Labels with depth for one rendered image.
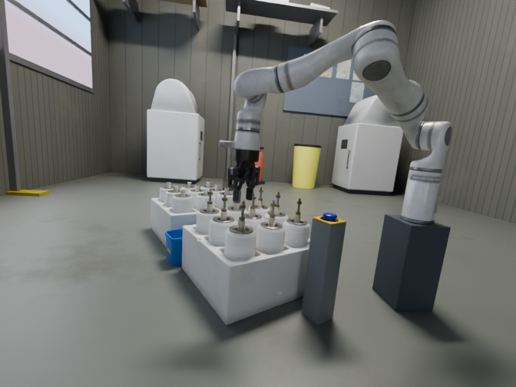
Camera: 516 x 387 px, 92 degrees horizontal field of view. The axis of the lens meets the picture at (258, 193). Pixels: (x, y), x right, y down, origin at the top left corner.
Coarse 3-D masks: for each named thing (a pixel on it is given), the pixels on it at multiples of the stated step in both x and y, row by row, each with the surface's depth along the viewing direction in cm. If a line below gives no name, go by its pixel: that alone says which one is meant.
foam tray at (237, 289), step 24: (192, 240) 91; (192, 264) 92; (216, 264) 75; (240, 264) 70; (264, 264) 75; (288, 264) 81; (216, 288) 76; (240, 288) 72; (264, 288) 77; (288, 288) 83; (216, 312) 76; (240, 312) 73
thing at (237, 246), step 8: (232, 240) 74; (240, 240) 73; (248, 240) 74; (224, 248) 78; (232, 248) 74; (240, 248) 73; (248, 248) 74; (232, 256) 74; (240, 256) 74; (248, 256) 75
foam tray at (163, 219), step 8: (152, 200) 140; (152, 208) 141; (160, 208) 126; (168, 208) 123; (216, 208) 131; (152, 216) 141; (160, 216) 126; (168, 216) 115; (176, 216) 113; (184, 216) 115; (192, 216) 118; (152, 224) 142; (160, 224) 127; (168, 224) 115; (176, 224) 114; (184, 224) 116; (192, 224) 118; (160, 232) 127; (160, 240) 128
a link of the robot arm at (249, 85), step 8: (248, 72) 65; (256, 72) 65; (264, 72) 64; (272, 72) 63; (240, 80) 65; (248, 80) 65; (256, 80) 65; (264, 80) 64; (272, 80) 64; (240, 88) 66; (248, 88) 65; (256, 88) 65; (264, 88) 65; (272, 88) 65; (280, 88) 65; (240, 96) 68; (248, 96) 67; (256, 96) 69
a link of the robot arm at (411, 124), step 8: (424, 96) 65; (424, 104) 66; (416, 112) 66; (424, 112) 67; (400, 120) 70; (408, 120) 69; (416, 120) 69; (408, 128) 74; (416, 128) 80; (408, 136) 79; (416, 136) 81; (416, 144) 82
